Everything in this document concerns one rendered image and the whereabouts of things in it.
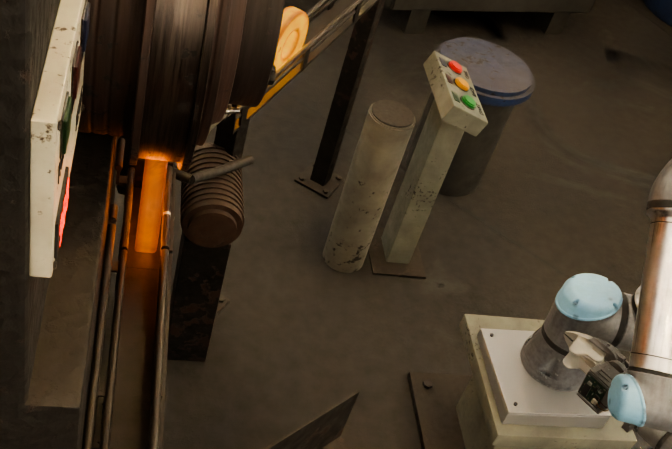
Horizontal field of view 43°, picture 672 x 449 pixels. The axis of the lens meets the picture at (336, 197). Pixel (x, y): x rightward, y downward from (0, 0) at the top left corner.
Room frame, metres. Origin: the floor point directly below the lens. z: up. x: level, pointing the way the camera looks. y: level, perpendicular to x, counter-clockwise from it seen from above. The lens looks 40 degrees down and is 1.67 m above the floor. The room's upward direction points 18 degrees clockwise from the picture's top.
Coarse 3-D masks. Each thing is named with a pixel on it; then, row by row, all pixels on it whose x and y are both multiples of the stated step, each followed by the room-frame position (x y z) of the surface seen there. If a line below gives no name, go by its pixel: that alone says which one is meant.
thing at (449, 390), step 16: (416, 384) 1.40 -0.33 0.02; (432, 384) 1.41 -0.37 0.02; (448, 384) 1.43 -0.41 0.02; (464, 384) 1.44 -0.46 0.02; (416, 400) 1.35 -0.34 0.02; (432, 400) 1.36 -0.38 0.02; (448, 400) 1.38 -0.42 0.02; (464, 400) 1.34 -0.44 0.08; (416, 416) 1.31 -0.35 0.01; (432, 416) 1.32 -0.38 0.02; (448, 416) 1.33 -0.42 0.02; (464, 416) 1.31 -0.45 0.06; (480, 416) 1.26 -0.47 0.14; (432, 432) 1.27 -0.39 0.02; (448, 432) 1.28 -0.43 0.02; (464, 432) 1.28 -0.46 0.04; (480, 432) 1.24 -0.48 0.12; (432, 448) 1.23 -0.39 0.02; (448, 448) 1.24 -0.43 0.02; (464, 448) 1.25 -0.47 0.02; (480, 448) 1.21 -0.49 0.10; (496, 448) 1.18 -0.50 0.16; (512, 448) 1.19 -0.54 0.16; (528, 448) 1.20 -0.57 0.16; (544, 448) 1.21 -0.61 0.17; (560, 448) 1.22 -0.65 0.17
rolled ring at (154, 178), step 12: (144, 168) 0.95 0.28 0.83; (156, 168) 0.95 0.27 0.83; (144, 180) 0.93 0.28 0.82; (156, 180) 0.94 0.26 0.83; (144, 192) 0.92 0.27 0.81; (156, 192) 0.92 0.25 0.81; (144, 204) 0.91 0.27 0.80; (156, 204) 0.91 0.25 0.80; (144, 216) 0.90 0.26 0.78; (156, 216) 0.91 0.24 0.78; (144, 228) 0.90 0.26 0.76; (156, 228) 0.90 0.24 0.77; (144, 240) 0.90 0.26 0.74; (156, 240) 0.90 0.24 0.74
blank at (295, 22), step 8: (288, 8) 1.61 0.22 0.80; (296, 8) 1.62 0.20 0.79; (288, 16) 1.58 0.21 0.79; (296, 16) 1.59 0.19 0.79; (304, 16) 1.63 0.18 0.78; (288, 24) 1.56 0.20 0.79; (296, 24) 1.60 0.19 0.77; (304, 24) 1.64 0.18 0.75; (280, 32) 1.54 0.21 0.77; (288, 32) 1.57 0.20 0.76; (296, 32) 1.62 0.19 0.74; (304, 32) 1.65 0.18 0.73; (280, 40) 1.54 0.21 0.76; (288, 40) 1.63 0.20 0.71; (296, 40) 1.63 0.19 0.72; (304, 40) 1.66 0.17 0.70; (280, 48) 1.55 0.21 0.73; (288, 48) 1.62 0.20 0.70; (296, 48) 1.63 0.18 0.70; (280, 56) 1.56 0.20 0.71; (288, 56) 1.60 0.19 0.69; (280, 64) 1.57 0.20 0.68
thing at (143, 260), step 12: (132, 204) 1.04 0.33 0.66; (132, 216) 1.01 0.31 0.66; (132, 228) 0.99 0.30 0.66; (132, 240) 0.96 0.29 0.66; (132, 252) 0.94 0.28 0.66; (144, 252) 0.94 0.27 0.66; (156, 252) 0.95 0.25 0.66; (132, 264) 0.91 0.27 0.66; (144, 264) 0.92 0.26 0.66; (156, 264) 0.93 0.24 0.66
